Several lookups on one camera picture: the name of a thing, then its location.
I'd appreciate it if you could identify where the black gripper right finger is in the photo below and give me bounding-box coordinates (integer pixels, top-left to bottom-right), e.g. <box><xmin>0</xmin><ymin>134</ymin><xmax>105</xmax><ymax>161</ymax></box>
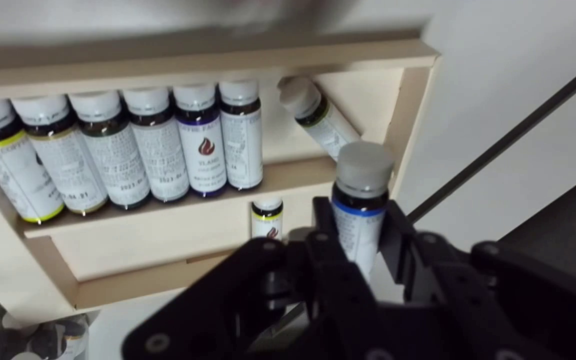
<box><xmin>377</xmin><ymin>197</ymin><xmax>464</xmax><ymax>316</ymax></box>

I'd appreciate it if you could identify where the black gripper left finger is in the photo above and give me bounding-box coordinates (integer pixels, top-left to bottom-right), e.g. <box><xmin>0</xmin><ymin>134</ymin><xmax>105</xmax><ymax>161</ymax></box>
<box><xmin>304</xmin><ymin>196</ymin><xmax>377</xmax><ymax>316</ymax></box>

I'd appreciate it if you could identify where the white bottle with blue band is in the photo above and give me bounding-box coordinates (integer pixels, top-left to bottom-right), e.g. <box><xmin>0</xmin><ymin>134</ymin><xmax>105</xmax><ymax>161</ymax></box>
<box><xmin>329</xmin><ymin>140</ymin><xmax>396</xmax><ymax>281</ymax></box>

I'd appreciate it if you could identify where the small bottle yellow band logo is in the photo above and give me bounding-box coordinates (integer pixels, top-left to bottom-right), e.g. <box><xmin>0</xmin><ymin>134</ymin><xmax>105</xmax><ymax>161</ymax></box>
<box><xmin>247</xmin><ymin>196</ymin><xmax>285</xmax><ymax>241</ymax></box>

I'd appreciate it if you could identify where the white labelled dark glass bottle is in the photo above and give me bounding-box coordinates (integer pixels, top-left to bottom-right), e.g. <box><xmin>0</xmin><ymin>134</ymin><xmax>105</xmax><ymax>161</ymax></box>
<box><xmin>66</xmin><ymin>90</ymin><xmax>152</xmax><ymax>210</ymax></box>
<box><xmin>10</xmin><ymin>94</ymin><xmax>109</xmax><ymax>216</ymax></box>
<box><xmin>276</xmin><ymin>74</ymin><xmax>364</xmax><ymax>163</ymax></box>
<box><xmin>121</xmin><ymin>86</ymin><xmax>191</xmax><ymax>203</ymax></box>
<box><xmin>218</xmin><ymin>77</ymin><xmax>265</xmax><ymax>194</ymax></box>

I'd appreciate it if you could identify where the light wooden tray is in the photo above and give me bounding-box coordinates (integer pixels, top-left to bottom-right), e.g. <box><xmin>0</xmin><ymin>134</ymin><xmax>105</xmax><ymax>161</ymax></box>
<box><xmin>0</xmin><ymin>26</ymin><xmax>439</xmax><ymax>328</ymax></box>

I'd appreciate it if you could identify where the bottle with red flame logo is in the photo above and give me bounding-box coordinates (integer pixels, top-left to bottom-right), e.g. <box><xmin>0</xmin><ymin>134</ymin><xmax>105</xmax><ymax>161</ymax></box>
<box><xmin>171</xmin><ymin>82</ymin><xmax>228</xmax><ymax>199</ymax></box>

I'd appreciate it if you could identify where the white bottle with yellow band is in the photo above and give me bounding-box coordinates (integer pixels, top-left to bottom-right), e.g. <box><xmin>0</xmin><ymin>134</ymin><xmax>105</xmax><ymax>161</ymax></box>
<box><xmin>0</xmin><ymin>97</ymin><xmax>66</xmax><ymax>225</ymax></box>

